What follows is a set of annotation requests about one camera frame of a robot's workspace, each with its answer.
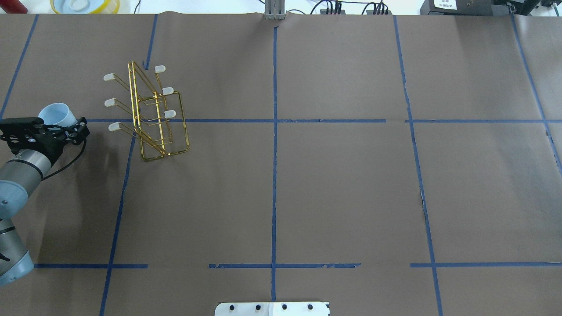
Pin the light blue plastic cup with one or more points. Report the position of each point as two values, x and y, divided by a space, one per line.
57 114

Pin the aluminium frame post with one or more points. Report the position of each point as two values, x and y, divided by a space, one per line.
274 9

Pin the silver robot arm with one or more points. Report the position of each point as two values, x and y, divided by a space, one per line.
19 177

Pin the gold wire cup holder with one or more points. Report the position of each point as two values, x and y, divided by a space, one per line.
157 112

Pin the red cylinder bottle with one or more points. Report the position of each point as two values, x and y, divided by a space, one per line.
13 7

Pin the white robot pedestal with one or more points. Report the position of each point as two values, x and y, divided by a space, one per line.
273 309

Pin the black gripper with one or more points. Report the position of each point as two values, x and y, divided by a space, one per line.
52 142

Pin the black computer box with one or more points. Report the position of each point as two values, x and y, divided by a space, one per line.
464 8

